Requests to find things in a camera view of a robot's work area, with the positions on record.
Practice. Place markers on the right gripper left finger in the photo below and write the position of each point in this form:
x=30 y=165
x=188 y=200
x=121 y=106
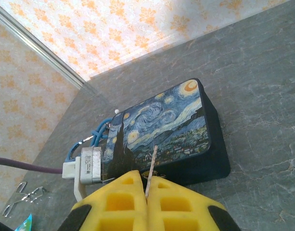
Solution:
x=109 y=207

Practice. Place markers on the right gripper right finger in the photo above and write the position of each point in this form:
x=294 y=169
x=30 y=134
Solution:
x=186 y=207

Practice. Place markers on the small brass keys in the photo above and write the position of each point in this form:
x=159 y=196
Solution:
x=151 y=168

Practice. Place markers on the starry night painted box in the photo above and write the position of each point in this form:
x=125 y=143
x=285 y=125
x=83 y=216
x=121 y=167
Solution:
x=162 y=127

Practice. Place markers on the blue white snack packet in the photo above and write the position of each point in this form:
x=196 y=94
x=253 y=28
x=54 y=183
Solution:
x=25 y=223

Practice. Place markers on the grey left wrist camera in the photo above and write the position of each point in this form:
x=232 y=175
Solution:
x=90 y=166

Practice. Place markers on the aluminium frame post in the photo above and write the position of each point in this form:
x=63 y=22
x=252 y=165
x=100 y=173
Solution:
x=41 y=48

